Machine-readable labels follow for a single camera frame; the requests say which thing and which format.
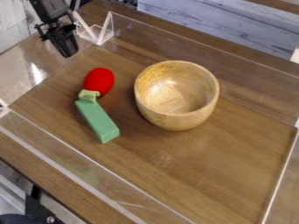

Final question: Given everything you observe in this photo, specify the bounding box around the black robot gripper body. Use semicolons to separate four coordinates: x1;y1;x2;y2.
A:
29;0;76;37

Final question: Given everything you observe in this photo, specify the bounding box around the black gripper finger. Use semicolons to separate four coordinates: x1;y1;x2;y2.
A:
46;25;78;58

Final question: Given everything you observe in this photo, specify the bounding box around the clear acrylic tray wall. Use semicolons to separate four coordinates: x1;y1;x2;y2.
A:
0;12;299;224

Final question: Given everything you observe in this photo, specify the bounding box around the red plush strawberry toy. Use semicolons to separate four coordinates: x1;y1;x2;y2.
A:
78;67;114;102

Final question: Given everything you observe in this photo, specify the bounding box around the green rectangular block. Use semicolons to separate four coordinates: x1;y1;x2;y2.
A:
74;99;120;144

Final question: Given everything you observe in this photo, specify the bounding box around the clear acrylic corner bracket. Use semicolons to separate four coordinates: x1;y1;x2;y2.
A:
73;11;114;46

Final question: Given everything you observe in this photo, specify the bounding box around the wooden bowl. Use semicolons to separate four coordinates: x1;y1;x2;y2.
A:
134;60;220;131

